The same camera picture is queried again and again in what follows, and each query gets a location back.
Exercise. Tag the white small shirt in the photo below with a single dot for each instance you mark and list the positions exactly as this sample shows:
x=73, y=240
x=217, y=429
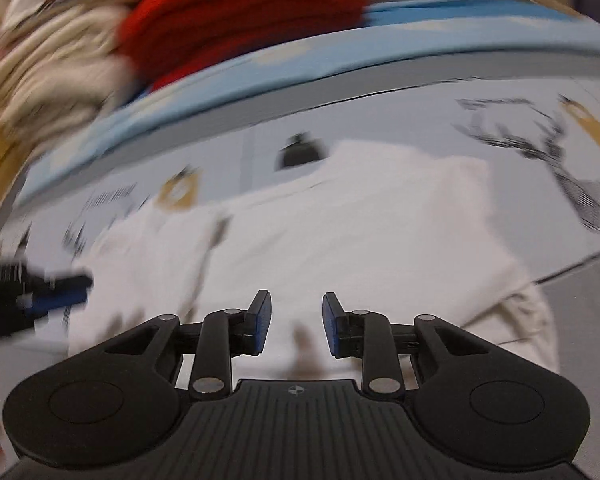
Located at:
x=330, y=235

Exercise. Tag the light blue blanket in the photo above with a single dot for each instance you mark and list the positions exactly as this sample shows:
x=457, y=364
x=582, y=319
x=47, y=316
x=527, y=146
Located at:
x=430, y=45

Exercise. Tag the cream knit garment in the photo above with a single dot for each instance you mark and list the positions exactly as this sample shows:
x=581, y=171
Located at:
x=55, y=70

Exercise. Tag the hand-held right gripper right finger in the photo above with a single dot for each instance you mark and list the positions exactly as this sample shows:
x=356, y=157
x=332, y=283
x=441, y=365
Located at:
x=332, y=322

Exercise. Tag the red knit garment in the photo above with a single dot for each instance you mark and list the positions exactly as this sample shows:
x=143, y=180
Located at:
x=240, y=15

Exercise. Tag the white deer print sheet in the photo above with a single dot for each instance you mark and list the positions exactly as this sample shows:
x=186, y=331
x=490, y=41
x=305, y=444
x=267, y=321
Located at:
x=405, y=125

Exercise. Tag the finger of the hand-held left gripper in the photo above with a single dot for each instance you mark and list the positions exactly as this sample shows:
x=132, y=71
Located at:
x=62, y=294

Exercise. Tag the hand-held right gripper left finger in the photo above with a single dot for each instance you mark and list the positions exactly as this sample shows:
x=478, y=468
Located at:
x=263, y=320

